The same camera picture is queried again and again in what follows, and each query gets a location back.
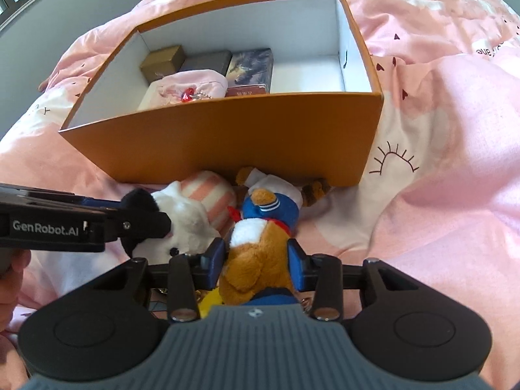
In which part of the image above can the brown striped plush toy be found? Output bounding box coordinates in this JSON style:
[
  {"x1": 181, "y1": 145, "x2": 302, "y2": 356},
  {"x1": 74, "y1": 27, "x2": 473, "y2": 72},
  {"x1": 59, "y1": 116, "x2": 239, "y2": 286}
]
[{"x1": 301, "y1": 178, "x2": 332, "y2": 206}]

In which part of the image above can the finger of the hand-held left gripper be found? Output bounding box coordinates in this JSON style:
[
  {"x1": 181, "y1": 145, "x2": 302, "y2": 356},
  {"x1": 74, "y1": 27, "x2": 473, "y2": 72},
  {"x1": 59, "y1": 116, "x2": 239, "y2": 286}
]
[
  {"x1": 105, "y1": 211, "x2": 172, "y2": 243},
  {"x1": 79, "y1": 197, "x2": 123, "y2": 210}
]

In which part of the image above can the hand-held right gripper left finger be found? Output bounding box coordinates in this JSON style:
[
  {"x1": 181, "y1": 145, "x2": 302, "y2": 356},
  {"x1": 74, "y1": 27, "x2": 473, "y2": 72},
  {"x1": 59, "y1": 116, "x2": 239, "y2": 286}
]
[{"x1": 94, "y1": 238, "x2": 227, "y2": 321}]

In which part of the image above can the small gold box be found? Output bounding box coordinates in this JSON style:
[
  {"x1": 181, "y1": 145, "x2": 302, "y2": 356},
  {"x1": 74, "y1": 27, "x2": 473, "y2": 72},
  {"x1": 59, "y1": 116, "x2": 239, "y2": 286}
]
[{"x1": 140, "y1": 45, "x2": 186, "y2": 82}]

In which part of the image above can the pink fabric pouch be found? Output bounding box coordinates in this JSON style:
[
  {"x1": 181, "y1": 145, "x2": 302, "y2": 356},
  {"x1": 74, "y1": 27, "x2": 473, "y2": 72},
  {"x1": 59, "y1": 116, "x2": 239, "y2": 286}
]
[{"x1": 148, "y1": 70, "x2": 229, "y2": 104}]

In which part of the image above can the orange cardboard box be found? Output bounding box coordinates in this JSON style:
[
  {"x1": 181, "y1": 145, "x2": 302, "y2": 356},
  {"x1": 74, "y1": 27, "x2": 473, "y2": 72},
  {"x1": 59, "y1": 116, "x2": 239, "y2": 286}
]
[{"x1": 58, "y1": 0, "x2": 384, "y2": 188}]

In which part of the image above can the picture print card box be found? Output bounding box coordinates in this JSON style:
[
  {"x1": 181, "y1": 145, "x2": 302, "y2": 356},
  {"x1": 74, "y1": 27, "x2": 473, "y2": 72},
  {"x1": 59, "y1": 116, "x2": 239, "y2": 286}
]
[{"x1": 225, "y1": 48, "x2": 274, "y2": 97}]

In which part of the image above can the brown plush dog sailor outfit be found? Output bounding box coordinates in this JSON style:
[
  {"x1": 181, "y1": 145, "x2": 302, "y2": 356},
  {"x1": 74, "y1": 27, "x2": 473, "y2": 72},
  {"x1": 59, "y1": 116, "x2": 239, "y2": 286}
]
[{"x1": 201, "y1": 166, "x2": 313, "y2": 318}]

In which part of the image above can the grey flat box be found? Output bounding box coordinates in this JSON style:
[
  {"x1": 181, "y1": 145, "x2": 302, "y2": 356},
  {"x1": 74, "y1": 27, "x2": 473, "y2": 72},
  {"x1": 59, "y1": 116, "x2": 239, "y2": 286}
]
[{"x1": 179, "y1": 51, "x2": 233, "y2": 78}]

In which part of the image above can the red heart keychain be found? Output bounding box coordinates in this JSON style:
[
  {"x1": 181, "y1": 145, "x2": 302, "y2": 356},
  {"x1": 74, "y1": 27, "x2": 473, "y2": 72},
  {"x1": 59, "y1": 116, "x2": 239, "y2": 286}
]
[{"x1": 181, "y1": 86, "x2": 215, "y2": 102}]

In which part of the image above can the pink cloud print blanket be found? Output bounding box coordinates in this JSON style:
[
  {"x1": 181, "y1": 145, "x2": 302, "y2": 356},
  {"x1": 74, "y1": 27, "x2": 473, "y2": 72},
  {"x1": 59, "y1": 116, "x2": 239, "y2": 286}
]
[{"x1": 0, "y1": 0, "x2": 520, "y2": 390}]

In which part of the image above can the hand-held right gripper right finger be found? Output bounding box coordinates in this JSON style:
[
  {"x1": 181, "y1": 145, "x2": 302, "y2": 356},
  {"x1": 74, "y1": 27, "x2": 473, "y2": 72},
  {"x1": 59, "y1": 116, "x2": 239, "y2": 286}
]
[{"x1": 286, "y1": 239, "x2": 412, "y2": 321}]

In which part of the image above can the white plush toy black ear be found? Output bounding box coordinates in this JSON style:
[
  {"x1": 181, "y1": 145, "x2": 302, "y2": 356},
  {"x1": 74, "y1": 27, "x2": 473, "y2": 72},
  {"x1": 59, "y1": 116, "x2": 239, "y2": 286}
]
[{"x1": 122, "y1": 181, "x2": 222, "y2": 258}]

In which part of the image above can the pink striped plush toy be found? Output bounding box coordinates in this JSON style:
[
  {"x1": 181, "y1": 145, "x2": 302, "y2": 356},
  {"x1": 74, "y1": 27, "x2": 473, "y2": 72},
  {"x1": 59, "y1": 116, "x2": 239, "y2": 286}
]
[{"x1": 181, "y1": 171, "x2": 238, "y2": 238}]

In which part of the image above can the person's left hand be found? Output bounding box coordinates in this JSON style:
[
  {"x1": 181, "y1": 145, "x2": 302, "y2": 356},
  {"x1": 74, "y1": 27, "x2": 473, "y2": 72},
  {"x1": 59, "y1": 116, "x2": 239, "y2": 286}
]
[{"x1": 0, "y1": 250, "x2": 32, "y2": 328}]

